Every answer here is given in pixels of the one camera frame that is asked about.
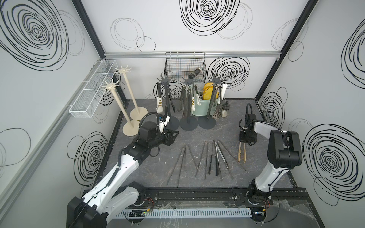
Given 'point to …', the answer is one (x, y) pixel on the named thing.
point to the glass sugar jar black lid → (225, 107)
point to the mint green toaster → (202, 109)
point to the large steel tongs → (184, 100)
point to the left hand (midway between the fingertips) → (175, 131)
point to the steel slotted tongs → (189, 93)
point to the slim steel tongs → (183, 148)
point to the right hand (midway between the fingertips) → (246, 141)
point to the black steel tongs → (167, 93)
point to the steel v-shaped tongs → (188, 147)
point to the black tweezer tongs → (216, 159)
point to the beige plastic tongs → (244, 153)
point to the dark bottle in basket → (195, 73)
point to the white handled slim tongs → (217, 147)
